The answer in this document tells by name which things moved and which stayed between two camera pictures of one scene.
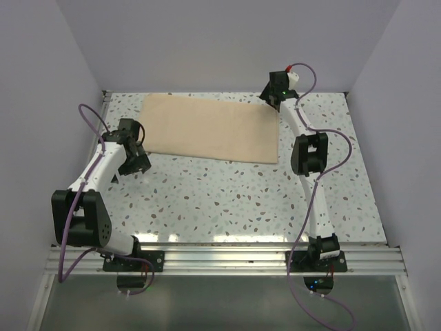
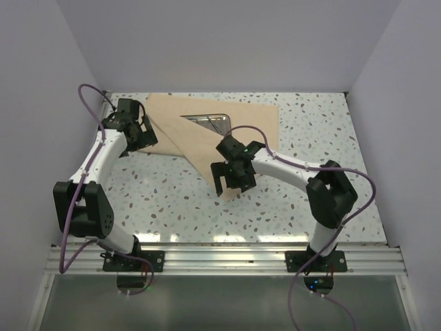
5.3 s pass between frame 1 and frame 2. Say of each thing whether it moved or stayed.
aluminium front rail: stayed
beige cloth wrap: stayed
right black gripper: moved
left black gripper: moved
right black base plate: stayed
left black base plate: stayed
